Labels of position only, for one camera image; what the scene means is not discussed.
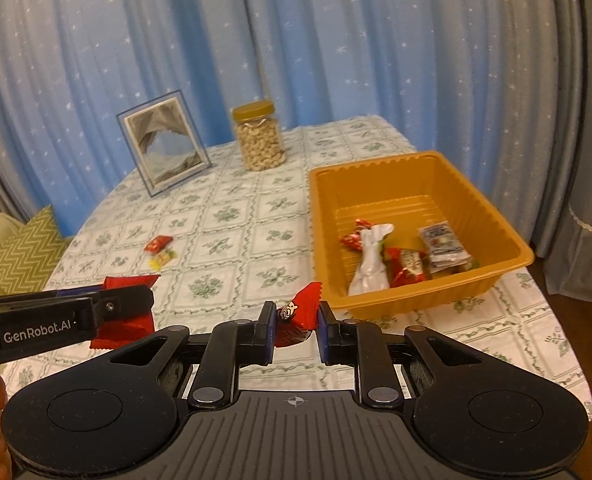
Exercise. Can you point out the small yellow candy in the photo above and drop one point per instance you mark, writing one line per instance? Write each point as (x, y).
(158, 261)

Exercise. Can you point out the blue star curtain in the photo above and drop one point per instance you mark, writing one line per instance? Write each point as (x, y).
(474, 79)

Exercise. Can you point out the white snack packet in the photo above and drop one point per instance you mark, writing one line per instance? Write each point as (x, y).
(371, 273)

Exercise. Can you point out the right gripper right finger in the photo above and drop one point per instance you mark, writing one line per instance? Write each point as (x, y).
(362, 346)

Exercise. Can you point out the dark clear snack packet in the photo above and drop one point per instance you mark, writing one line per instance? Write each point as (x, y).
(444, 249)

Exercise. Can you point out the green zigzag cushion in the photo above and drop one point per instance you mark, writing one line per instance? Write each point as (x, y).
(29, 257)

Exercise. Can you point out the glass sand picture frame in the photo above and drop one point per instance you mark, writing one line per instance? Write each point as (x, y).
(164, 142)

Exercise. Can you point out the red snack packet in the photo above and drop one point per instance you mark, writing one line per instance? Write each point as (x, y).
(353, 239)

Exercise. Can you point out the grey lace-trimmed cover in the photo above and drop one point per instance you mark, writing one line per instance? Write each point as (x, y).
(563, 231)

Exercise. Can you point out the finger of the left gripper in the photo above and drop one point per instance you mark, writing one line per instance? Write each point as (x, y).
(127, 309)

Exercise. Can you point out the small red candy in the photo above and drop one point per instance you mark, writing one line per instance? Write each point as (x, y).
(158, 244)

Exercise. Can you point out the orange plastic tray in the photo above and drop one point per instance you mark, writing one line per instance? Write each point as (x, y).
(408, 191)

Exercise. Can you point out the floral tablecloth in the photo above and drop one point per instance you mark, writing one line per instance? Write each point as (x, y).
(242, 238)

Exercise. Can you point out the cashew nut jar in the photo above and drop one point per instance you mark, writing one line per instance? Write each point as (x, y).
(259, 135)

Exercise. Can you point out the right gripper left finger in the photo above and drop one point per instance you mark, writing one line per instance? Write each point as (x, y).
(221, 353)

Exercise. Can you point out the red panda candy packet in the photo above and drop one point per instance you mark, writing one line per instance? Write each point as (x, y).
(299, 318)

